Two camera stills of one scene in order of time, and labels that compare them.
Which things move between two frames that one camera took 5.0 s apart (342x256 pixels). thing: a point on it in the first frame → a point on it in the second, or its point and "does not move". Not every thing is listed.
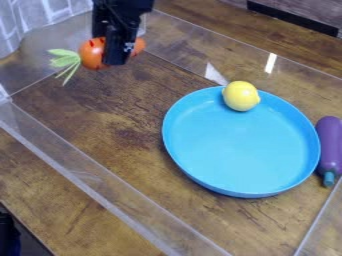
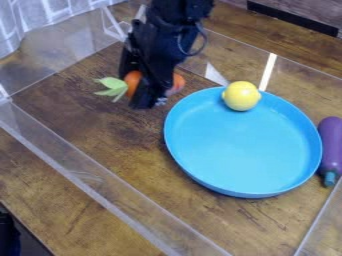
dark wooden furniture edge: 292,18 does not move
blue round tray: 253,154 does not move
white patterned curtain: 23,15 does not move
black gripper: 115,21 → 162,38
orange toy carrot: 90,55 → 117,87
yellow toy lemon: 241,95 does not move
